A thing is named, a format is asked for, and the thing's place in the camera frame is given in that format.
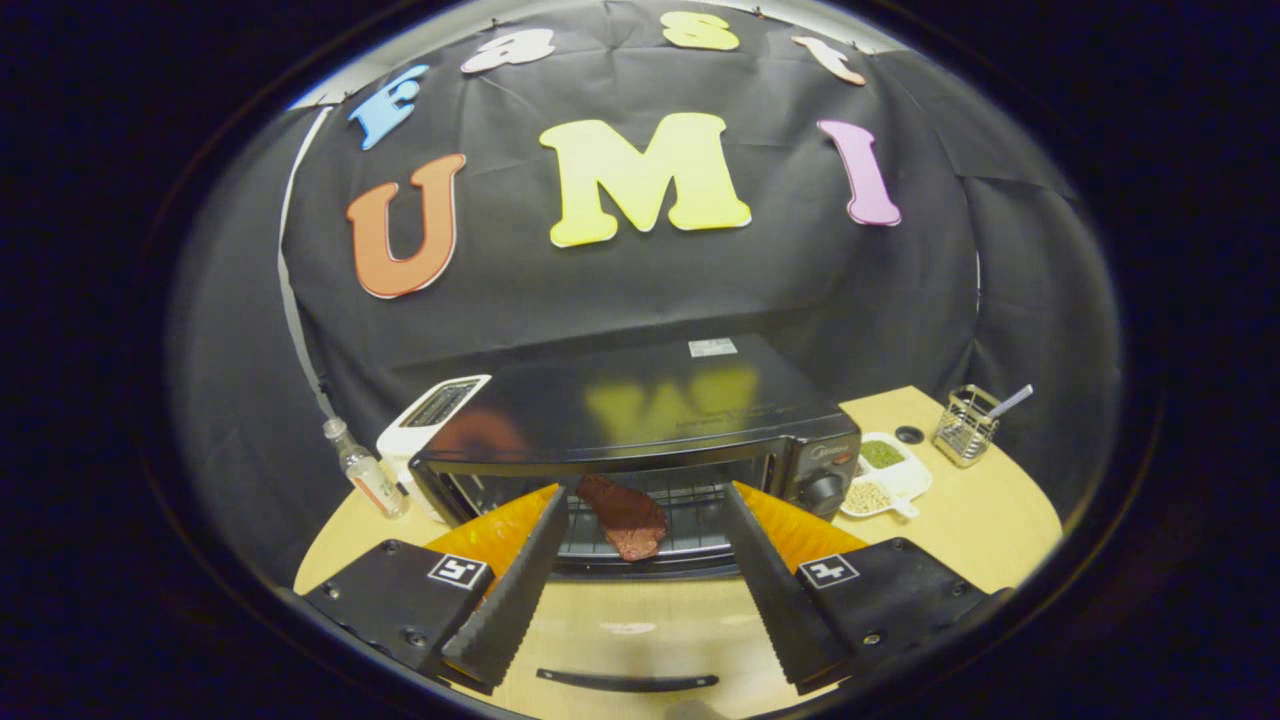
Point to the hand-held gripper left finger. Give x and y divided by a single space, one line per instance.
515 600

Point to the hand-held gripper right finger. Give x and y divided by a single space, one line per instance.
780 600

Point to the brown meat steak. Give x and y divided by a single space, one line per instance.
630 520

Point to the black toaster oven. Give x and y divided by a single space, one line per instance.
650 400

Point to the white pop-up toaster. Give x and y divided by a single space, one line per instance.
415 430

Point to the white divided dish of beans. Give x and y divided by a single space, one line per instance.
900 480

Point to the small clear bottle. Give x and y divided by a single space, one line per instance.
370 480

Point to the black round table grommet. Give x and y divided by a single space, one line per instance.
909 435

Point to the white spoon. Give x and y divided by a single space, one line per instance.
1015 398

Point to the black backdrop cloth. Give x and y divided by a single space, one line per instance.
650 290

